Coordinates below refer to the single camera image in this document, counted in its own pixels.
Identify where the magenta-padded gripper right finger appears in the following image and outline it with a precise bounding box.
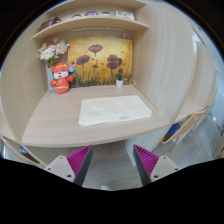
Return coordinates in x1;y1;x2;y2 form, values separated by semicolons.
132;144;182;187

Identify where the white towel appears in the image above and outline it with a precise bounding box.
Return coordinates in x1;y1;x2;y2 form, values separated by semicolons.
78;94;154;128

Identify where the pink and white flower bouquet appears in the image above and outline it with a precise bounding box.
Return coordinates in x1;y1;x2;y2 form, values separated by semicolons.
37;36;71;69

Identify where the white light bar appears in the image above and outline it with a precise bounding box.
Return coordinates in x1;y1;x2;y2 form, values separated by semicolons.
70;27;125;34

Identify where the yellow poppy flower painting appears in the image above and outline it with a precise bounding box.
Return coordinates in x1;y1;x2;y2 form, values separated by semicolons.
67;36;134;88

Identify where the red plush bear toy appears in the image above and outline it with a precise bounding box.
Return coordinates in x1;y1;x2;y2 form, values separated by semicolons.
48;61;76;95

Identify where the small potted plant white pot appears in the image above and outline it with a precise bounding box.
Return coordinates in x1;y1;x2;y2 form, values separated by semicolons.
114;69;126;89

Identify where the wooden shelf with decorations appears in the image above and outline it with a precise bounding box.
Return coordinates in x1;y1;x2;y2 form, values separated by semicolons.
32;0;150;41

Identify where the light blue vase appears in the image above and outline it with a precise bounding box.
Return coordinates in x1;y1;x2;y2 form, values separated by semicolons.
45;64;58;94

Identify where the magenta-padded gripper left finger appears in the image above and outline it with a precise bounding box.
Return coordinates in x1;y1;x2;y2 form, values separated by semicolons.
44;144;95;187

